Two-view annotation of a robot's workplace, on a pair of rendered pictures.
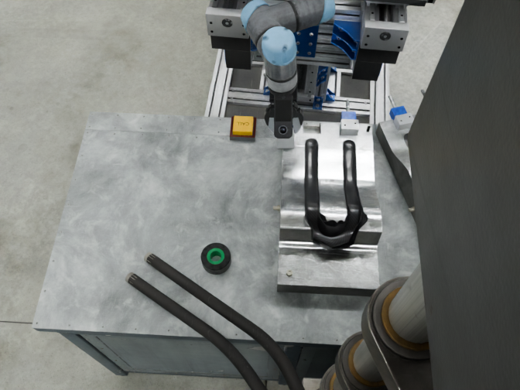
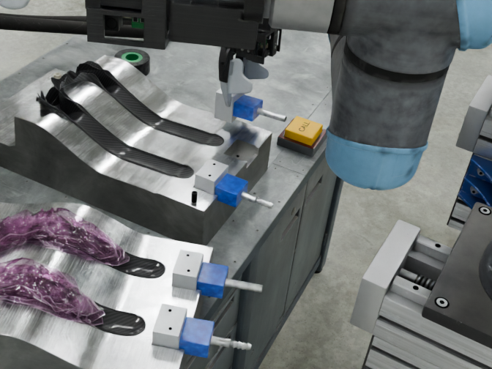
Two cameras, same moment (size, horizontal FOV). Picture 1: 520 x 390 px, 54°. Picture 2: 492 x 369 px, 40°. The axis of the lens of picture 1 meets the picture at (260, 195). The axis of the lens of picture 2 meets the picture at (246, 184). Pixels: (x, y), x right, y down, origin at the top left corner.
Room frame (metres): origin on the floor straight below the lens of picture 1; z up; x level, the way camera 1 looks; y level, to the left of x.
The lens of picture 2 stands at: (1.25, -1.07, 1.61)
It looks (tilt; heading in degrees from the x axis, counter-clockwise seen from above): 39 degrees down; 109
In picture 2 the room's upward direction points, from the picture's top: 6 degrees clockwise
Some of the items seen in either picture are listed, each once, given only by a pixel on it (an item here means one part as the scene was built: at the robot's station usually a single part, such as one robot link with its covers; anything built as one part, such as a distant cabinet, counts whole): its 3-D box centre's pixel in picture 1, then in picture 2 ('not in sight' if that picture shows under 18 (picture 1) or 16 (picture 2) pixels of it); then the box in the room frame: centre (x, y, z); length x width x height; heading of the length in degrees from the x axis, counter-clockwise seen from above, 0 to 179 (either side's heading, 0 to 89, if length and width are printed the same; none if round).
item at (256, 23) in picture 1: (268, 23); not in sight; (0.95, -0.02, 1.24); 0.11 x 0.11 x 0.08; 24
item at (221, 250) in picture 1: (216, 258); (132, 64); (0.53, 0.12, 0.82); 0.08 x 0.08 x 0.04
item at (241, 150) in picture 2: (311, 131); (240, 158); (0.91, -0.15, 0.87); 0.05 x 0.05 x 0.04; 87
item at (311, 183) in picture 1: (333, 186); (122, 116); (0.70, -0.20, 0.92); 0.35 x 0.16 x 0.09; 177
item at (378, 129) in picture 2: not in sight; (381, 99); (1.19, -0.61, 1.33); 0.11 x 0.08 x 0.11; 109
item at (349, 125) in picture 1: (348, 117); (236, 192); (0.95, -0.26, 0.89); 0.13 x 0.05 x 0.05; 177
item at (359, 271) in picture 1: (327, 199); (119, 132); (0.68, -0.19, 0.87); 0.50 x 0.26 x 0.14; 177
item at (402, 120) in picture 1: (397, 111); (219, 281); (1.00, -0.42, 0.86); 0.13 x 0.05 x 0.05; 14
